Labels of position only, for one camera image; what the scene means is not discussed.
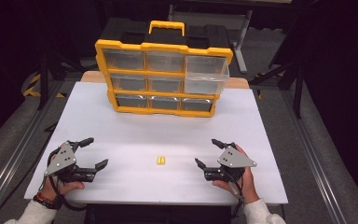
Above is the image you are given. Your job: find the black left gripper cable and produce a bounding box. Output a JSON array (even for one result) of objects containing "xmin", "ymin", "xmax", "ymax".
[{"xmin": 38, "ymin": 148, "xmax": 90, "ymax": 212}]

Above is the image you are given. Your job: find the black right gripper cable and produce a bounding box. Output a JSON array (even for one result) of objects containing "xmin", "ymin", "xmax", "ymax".
[{"xmin": 227, "ymin": 176, "xmax": 246, "ymax": 219}]

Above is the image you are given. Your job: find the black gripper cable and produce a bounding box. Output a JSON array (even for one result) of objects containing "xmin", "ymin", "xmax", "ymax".
[
  {"xmin": 38, "ymin": 148, "xmax": 90, "ymax": 212},
  {"xmin": 227, "ymin": 176, "xmax": 246, "ymax": 219}
]

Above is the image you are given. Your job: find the aluminium floor rail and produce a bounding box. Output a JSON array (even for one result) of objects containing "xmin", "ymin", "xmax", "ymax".
[
  {"xmin": 280, "ymin": 89, "xmax": 350, "ymax": 224},
  {"xmin": 0, "ymin": 79, "xmax": 63, "ymax": 220}
]

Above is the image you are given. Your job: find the grey metal table frame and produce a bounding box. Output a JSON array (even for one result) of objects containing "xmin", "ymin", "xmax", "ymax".
[{"xmin": 167, "ymin": 2, "xmax": 254, "ymax": 75}]

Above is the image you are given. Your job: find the set of clear closed bins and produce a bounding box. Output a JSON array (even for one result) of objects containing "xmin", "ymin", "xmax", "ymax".
[{"xmin": 103, "ymin": 49, "xmax": 214, "ymax": 112}]

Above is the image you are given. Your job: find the yellow black hazard tape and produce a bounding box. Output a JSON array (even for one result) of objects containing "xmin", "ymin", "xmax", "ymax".
[{"xmin": 22, "ymin": 73, "xmax": 67, "ymax": 99}]

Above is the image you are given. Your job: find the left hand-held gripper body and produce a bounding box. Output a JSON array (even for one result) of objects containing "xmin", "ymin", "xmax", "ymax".
[{"xmin": 44, "ymin": 140, "xmax": 98, "ymax": 184}]

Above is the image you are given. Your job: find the red black bead bracelet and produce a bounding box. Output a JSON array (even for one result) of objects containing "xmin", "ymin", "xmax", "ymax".
[{"xmin": 33, "ymin": 192, "xmax": 61, "ymax": 210}]

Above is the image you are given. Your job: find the yellow black drawer organizer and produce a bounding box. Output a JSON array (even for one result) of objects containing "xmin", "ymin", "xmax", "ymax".
[{"xmin": 94, "ymin": 20, "xmax": 234, "ymax": 119}]

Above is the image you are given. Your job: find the white board sheet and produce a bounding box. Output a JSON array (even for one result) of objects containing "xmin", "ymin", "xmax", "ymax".
[{"xmin": 23, "ymin": 81, "xmax": 289, "ymax": 206}]

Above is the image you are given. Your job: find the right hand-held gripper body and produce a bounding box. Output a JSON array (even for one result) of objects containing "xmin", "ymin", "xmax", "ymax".
[{"xmin": 203, "ymin": 142, "xmax": 258, "ymax": 184}]

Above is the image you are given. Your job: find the black metal stand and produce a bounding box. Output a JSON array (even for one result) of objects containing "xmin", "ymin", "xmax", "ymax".
[
  {"xmin": 249, "ymin": 59, "xmax": 306, "ymax": 119},
  {"xmin": 36, "ymin": 50, "xmax": 86, "ymax": 110}
]

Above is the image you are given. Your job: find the person's right hand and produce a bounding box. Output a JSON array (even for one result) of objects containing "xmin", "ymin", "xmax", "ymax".
[{"xmin": 213, "ymin": 144, "xmax": 261, "ymax": 205}]

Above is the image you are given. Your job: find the clear plastic drawer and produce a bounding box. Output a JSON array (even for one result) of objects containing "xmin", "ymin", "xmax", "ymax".
[{"xmin": 184, "ymin": 55, "xmax": 230, "ymax": 95}]

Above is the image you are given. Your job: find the person's left hand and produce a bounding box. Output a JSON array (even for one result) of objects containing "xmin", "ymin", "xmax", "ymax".
[{"xmin": 40, "ymin": 180, "xmax": 86, "ymax": 202}]

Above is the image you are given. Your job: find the wooden table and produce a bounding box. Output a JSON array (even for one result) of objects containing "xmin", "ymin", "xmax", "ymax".
[{"xmin": 80, "ymin": 70, "xmax": 251, "ymax": 90}]

